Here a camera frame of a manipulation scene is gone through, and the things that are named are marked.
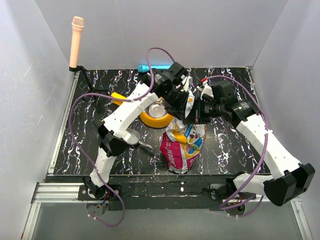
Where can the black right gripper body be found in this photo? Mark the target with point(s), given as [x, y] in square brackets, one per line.
[209, 110]

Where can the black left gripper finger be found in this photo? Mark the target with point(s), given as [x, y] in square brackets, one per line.
[178, 112]
[184, 100]

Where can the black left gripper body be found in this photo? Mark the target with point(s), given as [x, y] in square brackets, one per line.
[175, 99]

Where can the pink white pet food bag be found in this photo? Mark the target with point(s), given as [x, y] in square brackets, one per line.
[181, 143]

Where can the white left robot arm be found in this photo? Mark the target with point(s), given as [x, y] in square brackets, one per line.
[115, 133]

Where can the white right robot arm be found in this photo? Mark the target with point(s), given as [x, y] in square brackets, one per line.
[288, 177]

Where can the yellow double pet bowl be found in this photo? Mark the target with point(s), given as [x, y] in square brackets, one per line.
[155, 116]

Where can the cyan flashlight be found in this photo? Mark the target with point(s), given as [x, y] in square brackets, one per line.
[146, 68]

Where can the silver metal scoop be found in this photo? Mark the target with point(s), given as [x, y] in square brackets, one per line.
[133, 137]

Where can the yellow toy brick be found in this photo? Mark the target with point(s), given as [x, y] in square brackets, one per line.
[118, 98]

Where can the pink microphone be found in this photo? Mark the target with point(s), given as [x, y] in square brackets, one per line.
[77, 26]

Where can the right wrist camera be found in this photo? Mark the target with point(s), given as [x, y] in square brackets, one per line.
[220, 92]

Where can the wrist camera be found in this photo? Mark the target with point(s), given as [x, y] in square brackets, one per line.
[176, 73]
[220, 92]

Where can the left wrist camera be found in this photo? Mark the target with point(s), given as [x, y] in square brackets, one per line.
[176, 73]

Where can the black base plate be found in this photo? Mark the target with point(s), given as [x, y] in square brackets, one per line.
[168, 191]

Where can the aluminium frame rail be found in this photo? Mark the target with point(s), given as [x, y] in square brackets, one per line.
[47, 145]

